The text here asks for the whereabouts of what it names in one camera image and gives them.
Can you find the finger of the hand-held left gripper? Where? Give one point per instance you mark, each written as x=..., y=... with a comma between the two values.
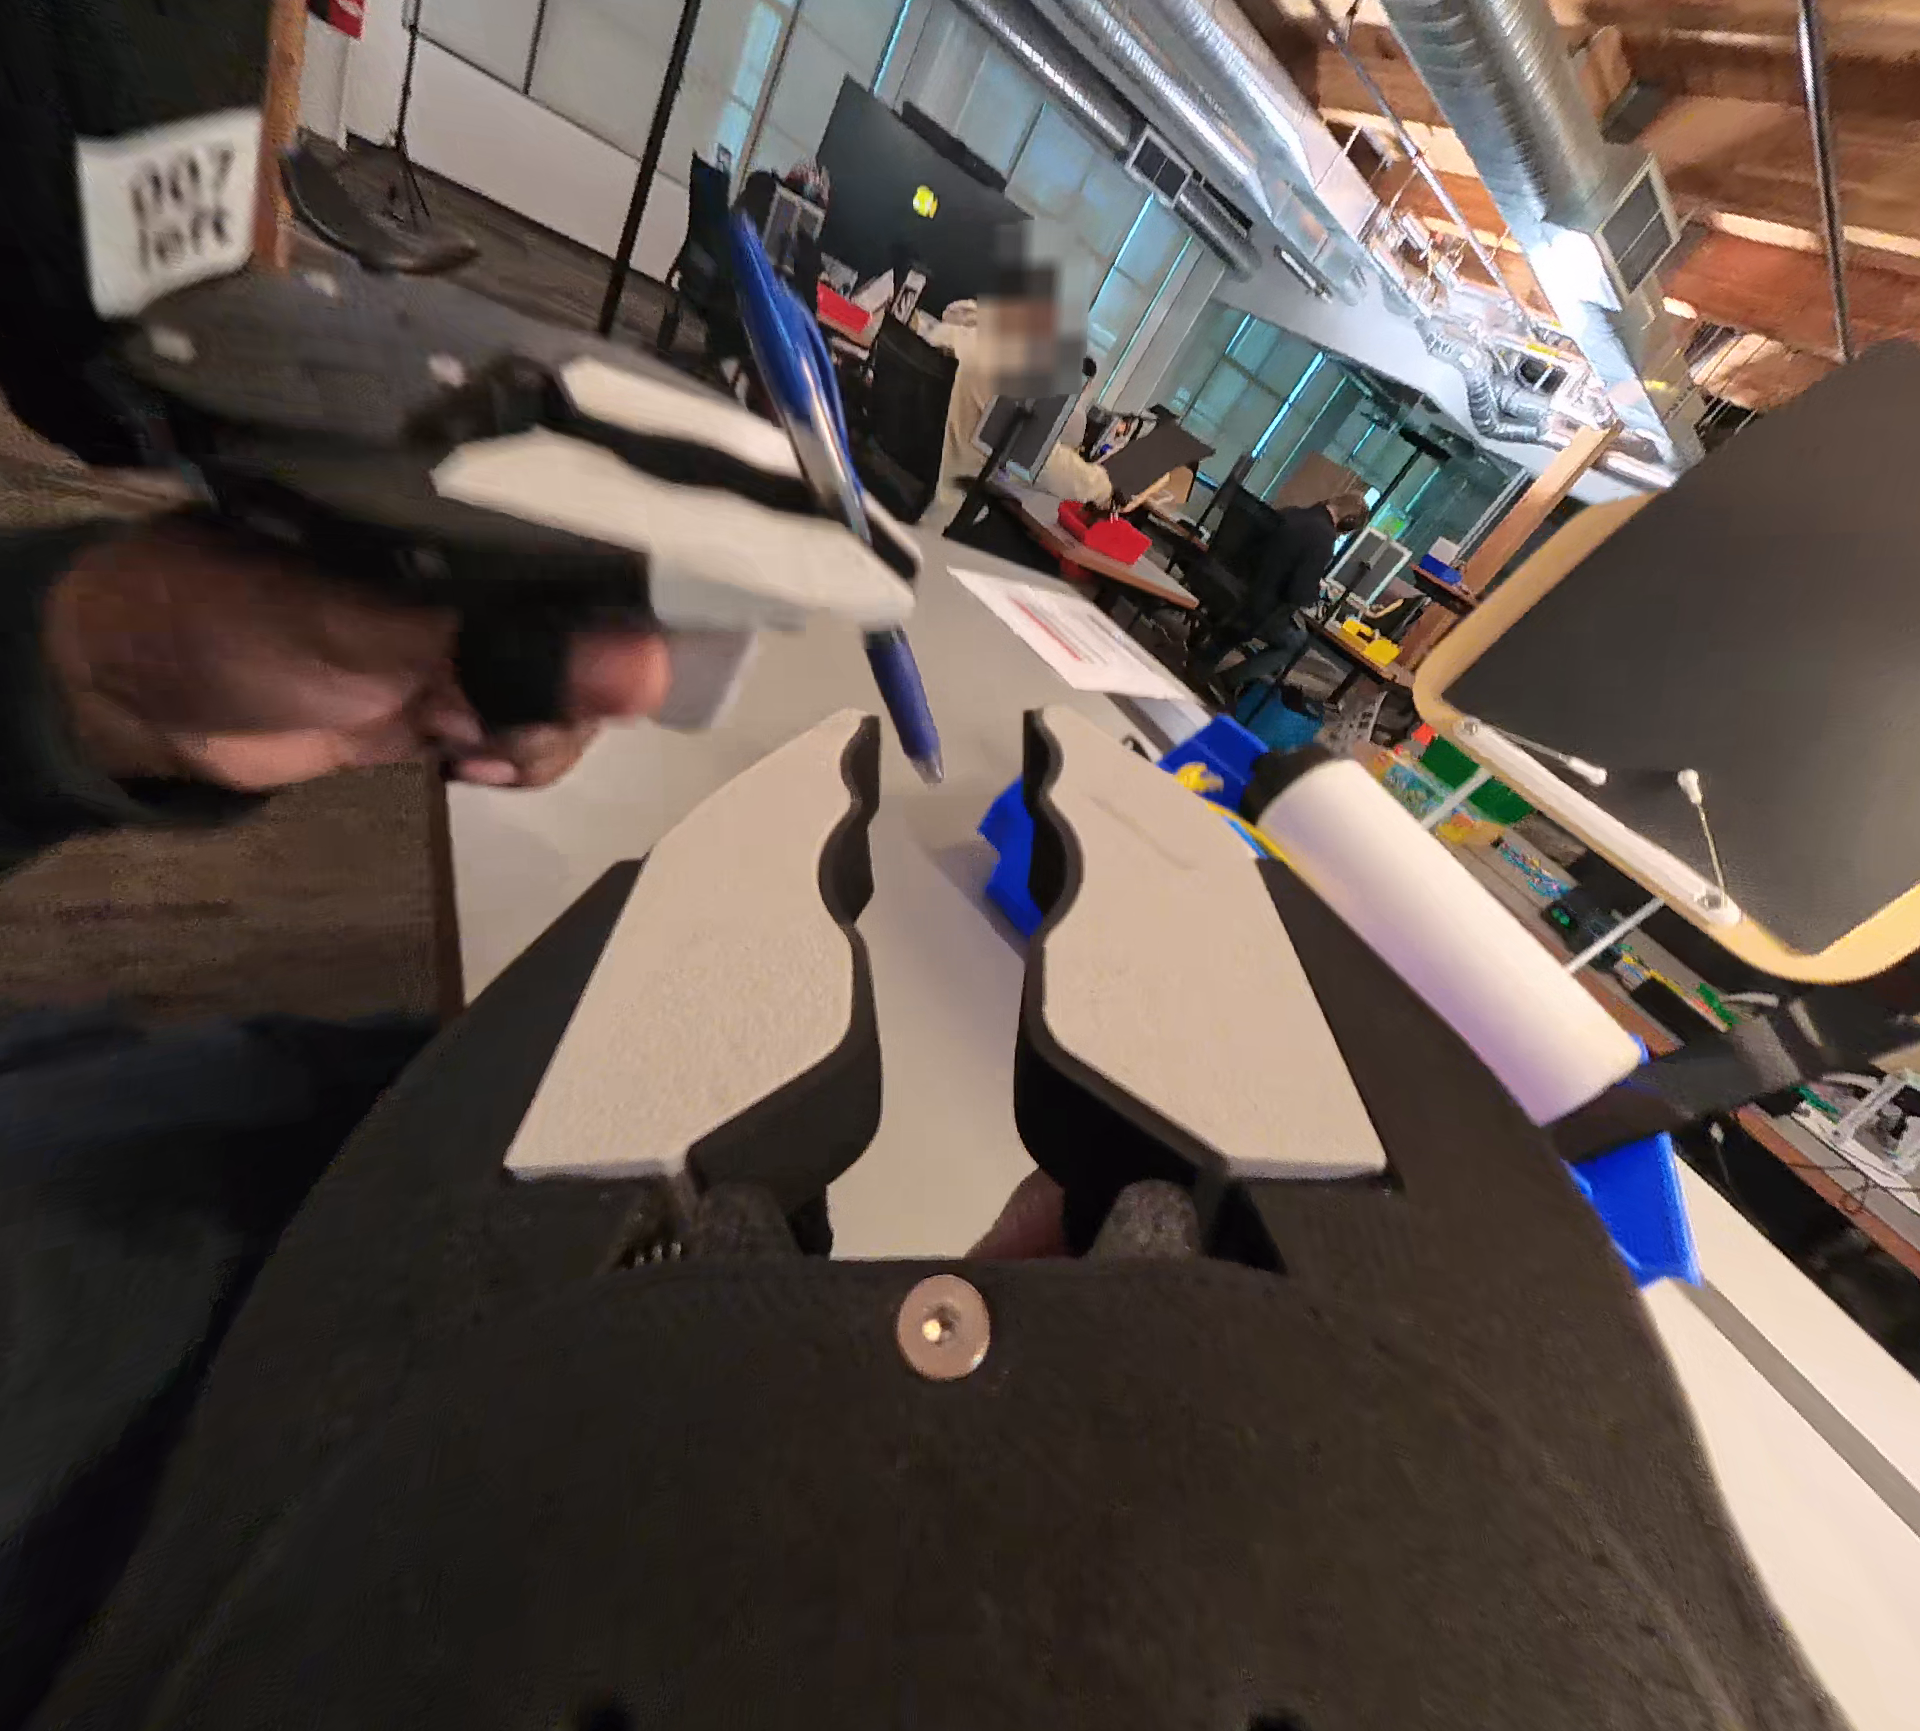
x=690, y=538
x=674, y=404

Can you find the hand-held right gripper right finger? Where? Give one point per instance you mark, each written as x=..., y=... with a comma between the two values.
x=1201, y=1011

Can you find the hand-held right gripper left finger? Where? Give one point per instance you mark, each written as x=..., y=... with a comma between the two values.
x=704, y=995

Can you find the blue pen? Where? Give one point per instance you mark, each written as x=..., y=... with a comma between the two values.
x=908, y=696

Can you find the blue plastic bin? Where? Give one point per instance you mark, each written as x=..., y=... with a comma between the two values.
x=1634, y=1205

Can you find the person's left hand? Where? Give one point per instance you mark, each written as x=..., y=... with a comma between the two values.
x=225, y=666

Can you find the black office chair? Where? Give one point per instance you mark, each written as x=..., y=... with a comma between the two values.
x=908, y=410

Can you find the white roll with black caps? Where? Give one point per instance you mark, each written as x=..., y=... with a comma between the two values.
x=1425, y=921

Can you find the black pole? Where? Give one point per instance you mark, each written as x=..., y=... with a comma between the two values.
x=668, y=96

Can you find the black freestanding panel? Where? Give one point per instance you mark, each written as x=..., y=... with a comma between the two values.
x=900, y=170

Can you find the green toy box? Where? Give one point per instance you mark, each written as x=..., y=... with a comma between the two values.
x=1478, y=785

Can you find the white paper sheet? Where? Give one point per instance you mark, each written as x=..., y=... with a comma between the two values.
x=1081, y=636

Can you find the red storage bin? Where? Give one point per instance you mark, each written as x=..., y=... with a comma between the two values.
x=1110, y=538

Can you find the black board with wooden edge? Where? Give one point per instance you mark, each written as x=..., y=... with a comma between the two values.
x=1694, y=682

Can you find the person's dark clothing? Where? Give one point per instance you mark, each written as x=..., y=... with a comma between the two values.
x=151, y=1235

